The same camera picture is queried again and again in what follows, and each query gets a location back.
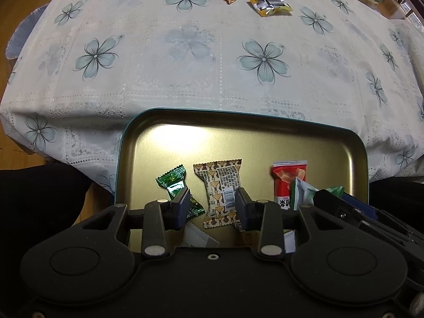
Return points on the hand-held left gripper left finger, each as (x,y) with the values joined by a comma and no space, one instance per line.
(182,210)

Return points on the grey blue underlay cloth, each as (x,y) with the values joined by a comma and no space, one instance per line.
(23,29)

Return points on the brown patterned snack packet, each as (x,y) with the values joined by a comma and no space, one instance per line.
(218,185)

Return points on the white floral tablecloth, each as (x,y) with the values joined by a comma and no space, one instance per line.
(198,73)

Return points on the green white snack packet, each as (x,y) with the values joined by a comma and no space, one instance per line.
(303,193)

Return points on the red white snack packet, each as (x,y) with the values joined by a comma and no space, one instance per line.
(286,180)

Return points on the person's left leg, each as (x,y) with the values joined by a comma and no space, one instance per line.
(33,198)

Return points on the person's leg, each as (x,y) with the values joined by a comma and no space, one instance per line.
(33,198)
(397,192)

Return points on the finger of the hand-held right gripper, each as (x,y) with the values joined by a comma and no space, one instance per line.
(331,205)
(361,207)

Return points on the gold metal tin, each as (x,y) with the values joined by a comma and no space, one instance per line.
(232,145)

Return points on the dark green snack packet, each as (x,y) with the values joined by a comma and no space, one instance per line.
(174,185)

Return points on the silver yellow snack packet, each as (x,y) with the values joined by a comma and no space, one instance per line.
(270,5)

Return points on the white pink snack packet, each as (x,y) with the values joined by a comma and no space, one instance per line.
(198,237)

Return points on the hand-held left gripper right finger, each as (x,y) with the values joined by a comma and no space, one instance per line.
(243,210)

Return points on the person's right leg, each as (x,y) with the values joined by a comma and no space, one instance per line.
(397,192)

